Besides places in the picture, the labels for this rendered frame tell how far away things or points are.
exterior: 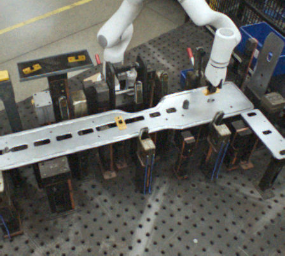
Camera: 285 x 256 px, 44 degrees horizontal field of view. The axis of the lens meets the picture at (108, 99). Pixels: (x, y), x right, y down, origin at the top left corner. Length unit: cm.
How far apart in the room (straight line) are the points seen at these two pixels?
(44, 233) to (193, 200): 72
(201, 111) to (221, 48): 36
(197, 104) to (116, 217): 67
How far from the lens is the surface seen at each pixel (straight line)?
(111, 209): 177
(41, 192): 183
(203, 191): 185
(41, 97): 167
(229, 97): 188
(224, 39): 155
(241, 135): 174
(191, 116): 173
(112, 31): 187
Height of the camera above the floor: 224
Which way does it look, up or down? 44 degrees down
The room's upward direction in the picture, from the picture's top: 1 degrees counter-clockwise
